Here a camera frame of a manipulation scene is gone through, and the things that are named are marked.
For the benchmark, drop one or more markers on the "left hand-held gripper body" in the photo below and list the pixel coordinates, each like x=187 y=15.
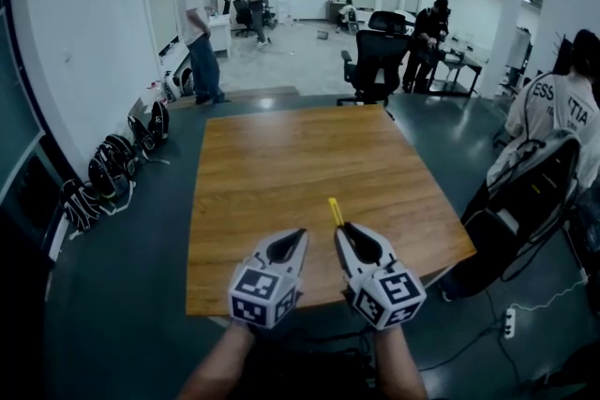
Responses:
x=255 y=285

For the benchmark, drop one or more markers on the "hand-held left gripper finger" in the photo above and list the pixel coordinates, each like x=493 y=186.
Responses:
x=297 y=262
x=261 y=250

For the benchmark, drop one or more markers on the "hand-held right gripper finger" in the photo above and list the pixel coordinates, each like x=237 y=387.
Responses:
x=349 y=267
x=386 y=254

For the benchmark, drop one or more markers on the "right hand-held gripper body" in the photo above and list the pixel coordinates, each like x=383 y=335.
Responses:
x=398 y=290

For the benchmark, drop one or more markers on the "small yellow stick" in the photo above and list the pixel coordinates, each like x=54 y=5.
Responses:
x=336 y=211

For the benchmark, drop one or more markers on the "person's right forearm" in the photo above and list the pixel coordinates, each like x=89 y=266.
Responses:
x=398 y=365

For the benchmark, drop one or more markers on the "person's left forearm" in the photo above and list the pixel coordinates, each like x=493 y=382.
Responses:
x=220 y=365

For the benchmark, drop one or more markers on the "white power strip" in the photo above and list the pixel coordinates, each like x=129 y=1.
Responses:
x=508 y=323

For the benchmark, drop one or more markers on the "black backpack white pattern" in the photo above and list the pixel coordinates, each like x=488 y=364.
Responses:
x=80 y=206

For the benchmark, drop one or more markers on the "white and black bag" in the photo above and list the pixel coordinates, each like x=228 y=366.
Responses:
x=183 y=79

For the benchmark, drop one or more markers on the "white plastic jug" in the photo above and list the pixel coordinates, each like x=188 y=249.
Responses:
x=157 y=91

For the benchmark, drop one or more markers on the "large black office chair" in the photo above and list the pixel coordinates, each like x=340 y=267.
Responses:
x=379 y=56

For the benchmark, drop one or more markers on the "black metal table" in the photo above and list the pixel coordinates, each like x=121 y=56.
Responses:
x=457 y=61

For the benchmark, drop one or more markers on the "white cabinet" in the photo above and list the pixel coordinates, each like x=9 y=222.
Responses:
x=220 y=35

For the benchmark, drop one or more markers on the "small dark floor box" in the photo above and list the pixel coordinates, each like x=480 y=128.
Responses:
x=322 y=34

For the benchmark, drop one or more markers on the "white panel on stand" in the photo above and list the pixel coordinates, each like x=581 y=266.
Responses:
x=519 y=49

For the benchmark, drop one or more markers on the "white shelf rack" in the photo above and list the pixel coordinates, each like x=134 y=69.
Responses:
x=284 y=4

